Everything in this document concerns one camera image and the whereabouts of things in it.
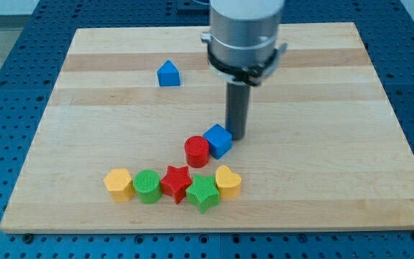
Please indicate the green cylinder block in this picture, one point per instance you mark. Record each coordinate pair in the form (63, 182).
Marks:
(147, 185)

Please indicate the yellow heart block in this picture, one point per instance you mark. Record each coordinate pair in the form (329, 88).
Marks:
(228, 183)

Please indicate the blue cube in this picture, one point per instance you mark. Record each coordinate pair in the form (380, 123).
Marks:
(219, 140)

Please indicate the red star block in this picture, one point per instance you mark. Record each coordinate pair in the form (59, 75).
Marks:
(175, 182)

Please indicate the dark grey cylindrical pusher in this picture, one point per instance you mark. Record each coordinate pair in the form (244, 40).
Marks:
(237, 102)

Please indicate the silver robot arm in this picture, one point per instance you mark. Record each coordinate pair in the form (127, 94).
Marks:
(242, 50)

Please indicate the yellow hexagon block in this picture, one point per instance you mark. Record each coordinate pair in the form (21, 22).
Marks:
(119, 184)

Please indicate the blue triangle block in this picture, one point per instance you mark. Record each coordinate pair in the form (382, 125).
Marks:
(168, 75)

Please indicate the red cylinder block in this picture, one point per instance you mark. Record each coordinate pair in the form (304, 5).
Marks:
(196, 151)

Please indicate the green star block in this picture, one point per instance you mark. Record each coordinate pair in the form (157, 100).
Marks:
(202, 193)

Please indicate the wooden board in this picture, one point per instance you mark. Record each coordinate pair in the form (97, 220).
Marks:
(133, 140)

